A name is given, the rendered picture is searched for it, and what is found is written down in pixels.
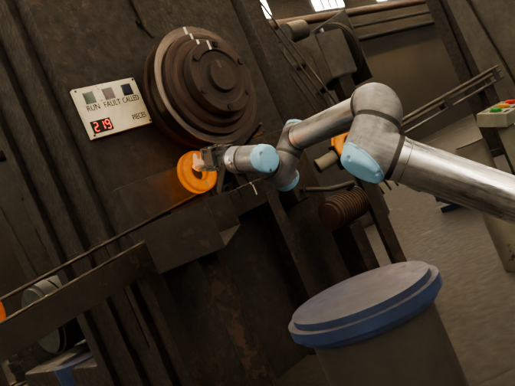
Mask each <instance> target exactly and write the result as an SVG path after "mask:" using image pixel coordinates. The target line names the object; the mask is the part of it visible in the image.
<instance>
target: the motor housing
mask: <svg viewBox="0 0 515 386"><path fill-rule="evenodd" d="M368 210H369V199H368V196H367V194H366V193H365V192H364V191H363V190H362V188H360V187H359V186H354V187H353V189H352V191H347V190H346V189H344V190H342V191H340V192H338V193H337V194H335V195H333V196H331V197H329V198H327V199H325V200H324V201H323V202H322V203H321V204H320V206H319V209H318V215H319V218H320V221H321V222H322V224H323V225H324V226H325V227H327V228H329V229H330V230H333V231H331V233H332V235H333V238H334V240H335V241H336V245H337V246H338V249H339V251H340V254H341V256H342V258H343V261H344V263H345V265H346V268H347V270H348V272H349V275H350V277H353V276H356V275H359V274H361V273H365V272H367V271H370V270H374V269H376V268H379V267H380V265H379V263H378V260H377V259H376V255H375V254H374V251H373V249H372V246H371V244H370V242H369V239H368V237H367V235H366V232H365V230H364V228H363V226H362V223H361V221H360V220H358V221H354V220H356V219H357V218H360V217H361V216H363V215H364V214H365V213H366V212H367V211H368Z"/></svg>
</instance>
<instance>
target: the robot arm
mask: <svg viewBox="0 0 515 386"><path fill-rule="evenodd" d="M402 118H403V112H402V104H401V101H400V99H399V98H398V96H397V94H396V93H395V92H394V91H393V90H392V89H391V88H390V87H388V86H386V85H384V84H382V83H367V84H365V85H363V86H361V87H359V88H357V89H356V90H355V91H354V92H353V94H352V96H351V98H349V99H348V100H345V101H343V102H341V103H338V104H336V105H335V106H332V107H330V108H329V109H327V110H324V111H322V112H320V113H318V114H316V115H314V116H311V117H310V118H308V119H305V120H304V121H302V120H299V119H290V120H288V121H287V122H286V124H285V125H284V128H283V132H282V133H281V136H280V139H279V142H278V144H277V147H276V149H275V148H274V147H273V146H270V145H266V144H259V145H252V146H233V144H226V145H225V144H214V145H213V146H206V147H204V148H203V149H200V158H199V157H198V156H197V154H195V153H194V154H193V165H192V168H193V169H194V170H196V171H198V172H213V171H217V170H218V171H220V174H219V179H218V187H217V193H219V194H221V193H222V192H225V191H227V192H228V191H230V187H231V180H232V176H233V173H254V174H255V175H257V176H258V177H260V178H262V179H263V180H265V181H266V182H267V183H269V184H270V185H272V186H273V187H274V188H276V189H278V190H279V191H289V190H291V189H292V188H293V187H294V186H295V185H296V184H297V183H298V180H299V173H298V171H297V166H298V163H299V161H300V157H301V156H302V153H303V150H304V149H306V148H308V147H310V146H312V145H315V144H317V143H319V142H323V141H325V140H328V139H331V138H333V137H336V136H339V135H342V134H344V133H346V132H349V134H348V136H347V139H346V142H345V143H344V144H343V151H342V154H341V157H340V160H341V163H342V165H343V167H344V168H345V169H346V170H347V171H348V172H350V173H351V174H353V175H355V176H356V177H357V178H360V179H362V180H364V181H366V182H371V183H380V182H381V181H383V179H385V180H388V181H394V182H398V183H400V184H402V185H406V186H408V187H411V188H414V189H417V190H419V191H423V192H425V193H428V194H430V195H434V196H436V197H439V198H443V199H445V200H447V201H451V202H454V203H456V204H459V205H462V206H465V207H467V208H470V209H473V210H475V211H479V212H481V213H484V214H488V215H490V216H492V217H495V218H499V219H501V220H503V221H507V222H510V223H511V224H515V175H511V174H509V173H506V172H502V171H500V170H497V169H495V168H491V167H489V166H486V165H482V164H480V163H478V162H474V161H471V160H469V159H465V158H462V157H460V156H458V155H454V154H451V153H449V152H446V151H443V150H440V149H436V148H434V147H431V146H428V145H426V144H423V143H420V142H416V141H414V140H412V139H408V138H407V137H406V136H403V135H400V134H399V131H400V129H401V125H402Z"/></svg>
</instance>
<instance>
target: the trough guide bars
mask: <svg viewBox="0 0 515 386"><path fill-rule="evenodd" d="M498 67H499V65H497V66H495V67H492V68H491V69H488V70H486V71H484V72H483V73H481V74H479V75H477V76H476V77H474V78H472V79H470V80H469V81H467V82H465V83H463V84H462V85H460V86H458V87H456V88H454V89H453V90H451V91H449V92H447V93H446V94H444V95H442V96H440V97H439V98H437V99H435V100H433V101H431V102H430V103H428V104H426V105H424V106H423V107H421V108H419V109H417V110H416V111H414V112H412V113H410V114H408V115H407V116H405V117H403V118H402V122H404V121H406V120H407V119H409V118H411V117H412V116H414V115H416V114H417V113H419V114H418V115H417V116H414V117H412V118H411V119H409V120H407V121H406V122H404V123H402V125H401V129H400V131H399V134H400V135H403V136H404V135H405V132H404V131H403V129H402V128H403V127H404V126H407V125H408V124H409V123H412V122H414V121H415V120H417V119H419V118H420V117H422V116H424V115H425V114H427V113H430V112H431V111H432V110H435V109H436V108H438V107H439V108H440V110H441V111H442V110H443V109H445V106H444V104H445V103H446V104H447V105H448V108H450V109H451V108H453V107H454V105H453V103H452V102H451V100H452V99H454V98H455V97H457V96H459V95H461V94H462V93H464V92H466V91H468V90H469V89H471V88H473V87H475V86H477V85H478V84H479V83H482V82H484V81H486V83H487V84H489V83H490V82H492V81H491V79H490V77H492V76H494V78H495V80H496V81H497V82H498V81H500V80H501V78H500V75H499V73H500V72H501V69H499V70H497V68H498ZM490 72H492V73H490ZM488 73H490V74H488ZM481 77H483V78H481ZM479 78H481V79H479ZM477 79H479V80H478V81H476V80H477ZM474 81H476V82H474ZM472 82H474V83H472ZM470 83H472V84H471V85H469V86H467V85H468V84H470ZM466 86H467V87H466ZM463 87H465V88H464V89H462V90H460V89H461V88H463ZM458 90H460V91H458ZM456 91H458V92H457V93H455V92H456ZM453 93H455V94H453ZM451 94H453V95H451ZM450 95H451V96H450ZM443 99H444V100H443ZM441 100H442V101H441ZM435 103H437V104H435ZM434 104H435V105H434ZM432 105H434V106H432ZM430 106H432V107H430ZM429 107H430V108H429ZM427 108H429V109H427ZM425 109H427V110H425ZM423 110H425V111H424V112H422V113H420V112H421V111H423Z"/></svg>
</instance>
